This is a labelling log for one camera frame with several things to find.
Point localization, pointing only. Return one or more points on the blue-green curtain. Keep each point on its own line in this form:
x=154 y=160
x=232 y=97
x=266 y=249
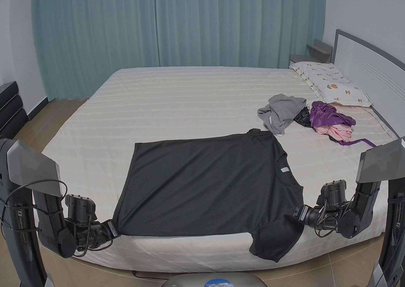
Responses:
x=240 y=14
x=95 y=26

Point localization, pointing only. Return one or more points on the grey bedside table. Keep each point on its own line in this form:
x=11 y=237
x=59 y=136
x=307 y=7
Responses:
x=305 y=58

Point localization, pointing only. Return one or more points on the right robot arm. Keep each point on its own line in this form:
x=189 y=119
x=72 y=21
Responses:
x=382 y=162

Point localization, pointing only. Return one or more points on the purple garment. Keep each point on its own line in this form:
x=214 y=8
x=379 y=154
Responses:
x=326 y=115

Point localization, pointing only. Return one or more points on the bed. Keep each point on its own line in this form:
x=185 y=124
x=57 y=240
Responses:
x=177 y=102

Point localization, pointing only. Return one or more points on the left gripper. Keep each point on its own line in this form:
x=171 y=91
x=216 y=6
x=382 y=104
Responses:
x=103 y=235

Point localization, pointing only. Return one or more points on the black T-shirt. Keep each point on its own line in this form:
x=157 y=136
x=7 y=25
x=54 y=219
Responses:
x=205 y=184

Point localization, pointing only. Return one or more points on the pink garment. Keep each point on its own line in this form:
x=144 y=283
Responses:
x=338 y=133

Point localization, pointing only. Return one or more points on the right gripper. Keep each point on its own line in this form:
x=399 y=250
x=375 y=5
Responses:
x=308 y=216

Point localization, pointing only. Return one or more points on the black chest of drawers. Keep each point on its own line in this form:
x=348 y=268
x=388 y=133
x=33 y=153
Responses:
x=11 y=108

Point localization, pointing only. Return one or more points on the black shiny garment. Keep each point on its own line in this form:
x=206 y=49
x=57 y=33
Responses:
x=304 y=118

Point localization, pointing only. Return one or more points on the white printed pillow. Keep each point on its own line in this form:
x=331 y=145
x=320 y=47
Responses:
x=332 y=83

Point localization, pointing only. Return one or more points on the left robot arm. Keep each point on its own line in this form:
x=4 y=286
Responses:
x=31 y=165

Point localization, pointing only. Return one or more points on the grey garment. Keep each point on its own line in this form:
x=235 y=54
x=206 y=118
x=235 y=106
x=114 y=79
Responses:
x=281 y=113

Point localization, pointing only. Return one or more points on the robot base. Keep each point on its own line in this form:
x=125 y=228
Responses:
x=189 y=281

